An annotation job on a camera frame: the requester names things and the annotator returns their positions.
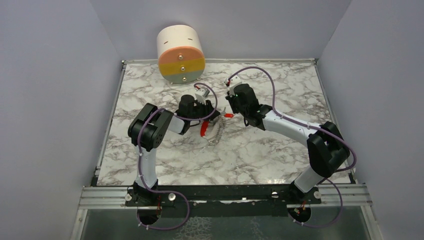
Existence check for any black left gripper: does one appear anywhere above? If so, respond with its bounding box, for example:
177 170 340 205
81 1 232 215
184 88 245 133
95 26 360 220
188 97 220 122

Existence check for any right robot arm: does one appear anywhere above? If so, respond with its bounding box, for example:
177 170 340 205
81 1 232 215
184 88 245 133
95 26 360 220
225 83 350 204

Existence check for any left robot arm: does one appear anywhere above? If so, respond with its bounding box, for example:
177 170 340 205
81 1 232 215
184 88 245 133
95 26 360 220
127 94 221 206

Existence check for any striped cylindrical drawer cabinet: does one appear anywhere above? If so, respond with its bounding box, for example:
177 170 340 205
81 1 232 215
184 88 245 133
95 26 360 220
156 24 206 84

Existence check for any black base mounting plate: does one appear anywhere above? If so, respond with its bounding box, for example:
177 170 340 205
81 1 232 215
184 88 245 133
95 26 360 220
121 184 332 218

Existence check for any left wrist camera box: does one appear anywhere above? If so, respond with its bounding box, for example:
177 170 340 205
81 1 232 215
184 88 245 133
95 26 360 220
194 87 210 105

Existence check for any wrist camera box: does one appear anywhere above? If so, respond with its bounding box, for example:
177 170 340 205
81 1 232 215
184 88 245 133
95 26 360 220
194 87 210 105
224 75 242 97

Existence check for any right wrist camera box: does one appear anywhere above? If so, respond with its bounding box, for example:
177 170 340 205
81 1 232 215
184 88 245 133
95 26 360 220
224 75 242 97

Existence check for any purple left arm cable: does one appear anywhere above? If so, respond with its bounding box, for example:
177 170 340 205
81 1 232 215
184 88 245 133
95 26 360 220
136 82 219 231

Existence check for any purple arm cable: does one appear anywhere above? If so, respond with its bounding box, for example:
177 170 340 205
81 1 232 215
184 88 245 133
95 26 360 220
226 66 358 229
136 82 219 231

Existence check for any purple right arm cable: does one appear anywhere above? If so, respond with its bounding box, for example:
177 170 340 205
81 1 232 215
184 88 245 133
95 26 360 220
226 66 358 229

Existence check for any aluminium frame rail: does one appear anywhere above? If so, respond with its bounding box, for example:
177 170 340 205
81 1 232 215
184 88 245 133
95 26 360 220
78 184 373 210

